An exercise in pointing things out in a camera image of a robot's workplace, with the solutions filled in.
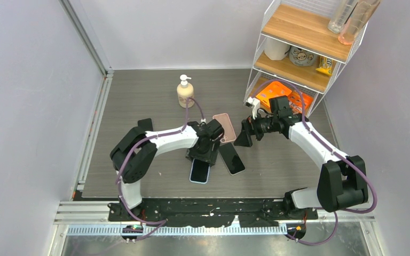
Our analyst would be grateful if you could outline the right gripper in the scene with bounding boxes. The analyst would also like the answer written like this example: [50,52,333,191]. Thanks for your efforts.
[234,109,279,147]

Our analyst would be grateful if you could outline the pink phone case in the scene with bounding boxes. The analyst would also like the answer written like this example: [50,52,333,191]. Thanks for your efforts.
[212,113,236,144]

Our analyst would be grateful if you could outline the black smartphone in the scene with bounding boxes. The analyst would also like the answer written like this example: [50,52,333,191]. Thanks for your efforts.
[218,143,246,175]

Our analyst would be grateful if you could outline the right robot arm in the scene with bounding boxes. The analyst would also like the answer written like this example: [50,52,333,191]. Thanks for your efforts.
[234,96,369,219]

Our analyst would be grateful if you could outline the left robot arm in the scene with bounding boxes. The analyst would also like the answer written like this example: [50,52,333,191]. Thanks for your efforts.
[110,119,224,221]

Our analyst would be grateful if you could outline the dark phone on table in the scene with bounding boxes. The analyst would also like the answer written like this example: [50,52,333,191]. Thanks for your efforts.
[137,118,154,131]

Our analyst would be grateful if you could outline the yellow cardboard box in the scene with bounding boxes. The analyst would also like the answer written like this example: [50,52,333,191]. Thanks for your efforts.
[256,81,292,109]

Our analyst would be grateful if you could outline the cream lotion pump bottle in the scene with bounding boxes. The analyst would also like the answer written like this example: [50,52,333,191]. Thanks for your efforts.
[177,74,194,108]

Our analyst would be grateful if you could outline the orange cardboard box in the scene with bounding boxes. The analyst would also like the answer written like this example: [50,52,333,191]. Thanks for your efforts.
[287,91,314,114]

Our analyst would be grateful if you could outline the white paper roll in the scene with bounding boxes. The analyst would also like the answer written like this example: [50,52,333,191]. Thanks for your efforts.
[264,37,291,61]

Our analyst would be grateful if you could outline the cartoon printed tin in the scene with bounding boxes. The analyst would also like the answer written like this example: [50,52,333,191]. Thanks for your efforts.
[289,46,319,67]

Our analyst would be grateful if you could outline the yellow snack packet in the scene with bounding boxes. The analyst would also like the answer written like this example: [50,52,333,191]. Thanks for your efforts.
[316,56,333,77]

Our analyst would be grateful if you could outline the clear plastic bottle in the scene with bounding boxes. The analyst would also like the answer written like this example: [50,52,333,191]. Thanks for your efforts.
[327,0,358,34]

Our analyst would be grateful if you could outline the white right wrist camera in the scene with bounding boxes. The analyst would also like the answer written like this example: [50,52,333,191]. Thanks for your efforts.
[245,97,260,119]

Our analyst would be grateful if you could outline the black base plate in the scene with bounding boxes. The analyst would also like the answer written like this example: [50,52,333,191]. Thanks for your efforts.
[107,198,318,228]

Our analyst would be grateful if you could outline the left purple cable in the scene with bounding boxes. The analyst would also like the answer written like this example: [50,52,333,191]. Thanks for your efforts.
[115,97,207,244]

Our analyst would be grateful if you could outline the white wire shelf rack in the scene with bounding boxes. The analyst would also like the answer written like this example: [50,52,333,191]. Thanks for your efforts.
[245,1,366,115]

